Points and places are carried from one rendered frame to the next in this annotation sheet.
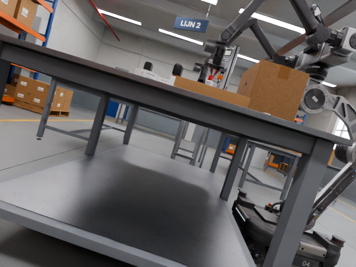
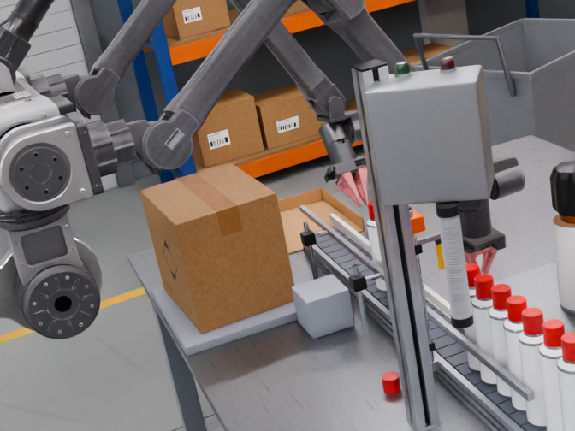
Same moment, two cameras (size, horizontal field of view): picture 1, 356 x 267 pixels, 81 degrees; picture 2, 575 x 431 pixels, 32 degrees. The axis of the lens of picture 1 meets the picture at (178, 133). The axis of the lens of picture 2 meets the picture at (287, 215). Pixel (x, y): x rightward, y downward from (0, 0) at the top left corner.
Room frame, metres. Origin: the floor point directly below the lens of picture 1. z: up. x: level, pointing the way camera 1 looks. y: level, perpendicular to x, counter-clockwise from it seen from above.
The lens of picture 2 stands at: (3.30, -0.92, 1.87)
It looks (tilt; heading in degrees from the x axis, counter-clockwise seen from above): 21 degrees down; 162
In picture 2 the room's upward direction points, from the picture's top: 11 degrees counter-clockwise
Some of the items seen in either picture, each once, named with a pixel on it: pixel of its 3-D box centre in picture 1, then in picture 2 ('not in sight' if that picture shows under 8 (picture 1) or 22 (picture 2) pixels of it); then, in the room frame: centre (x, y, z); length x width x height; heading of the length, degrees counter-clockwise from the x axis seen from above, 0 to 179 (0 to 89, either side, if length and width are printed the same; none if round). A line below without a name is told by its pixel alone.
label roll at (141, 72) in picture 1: (145, 81); not in sight; (1.73, 0.38, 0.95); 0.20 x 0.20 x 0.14
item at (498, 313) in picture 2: not in sight; (506, 340); (1.97, -0.13, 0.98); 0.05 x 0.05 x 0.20
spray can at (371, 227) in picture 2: (206, 90); (382, 245); (1.45, -0.10, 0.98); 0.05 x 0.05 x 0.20
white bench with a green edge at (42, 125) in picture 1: (99, 116); not in sight; (3.41, 1.31, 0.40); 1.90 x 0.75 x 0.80; 1
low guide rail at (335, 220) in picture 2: not in sight; (424, 291); (1.57, -0.07, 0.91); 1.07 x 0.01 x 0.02; 177
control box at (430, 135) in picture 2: (224, 60); (431, 135); (1.96, -0.21, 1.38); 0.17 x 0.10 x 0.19; 52
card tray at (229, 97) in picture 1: (207, 98); (299, 221); (0.86, -0.07, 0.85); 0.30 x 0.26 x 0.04; 177
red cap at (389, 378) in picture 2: not in sight; (391, 382); (1.75, -0.26, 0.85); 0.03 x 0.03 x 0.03
